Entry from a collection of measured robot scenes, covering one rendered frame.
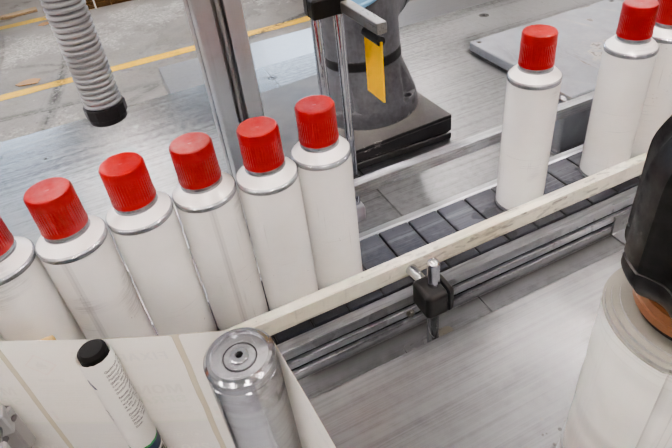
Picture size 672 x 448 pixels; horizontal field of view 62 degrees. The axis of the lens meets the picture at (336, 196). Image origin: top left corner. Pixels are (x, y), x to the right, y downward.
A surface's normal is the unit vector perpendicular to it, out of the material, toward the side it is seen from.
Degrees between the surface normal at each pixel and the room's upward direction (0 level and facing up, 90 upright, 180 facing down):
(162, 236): 90
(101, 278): 90
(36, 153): 0
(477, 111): 0
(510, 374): 0
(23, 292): 90
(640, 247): 90
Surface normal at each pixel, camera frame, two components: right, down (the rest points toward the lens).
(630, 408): -0.77, 0.47
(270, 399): 0.69, 0.39
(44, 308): 0.85, 0.25
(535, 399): -0.10, -0.78
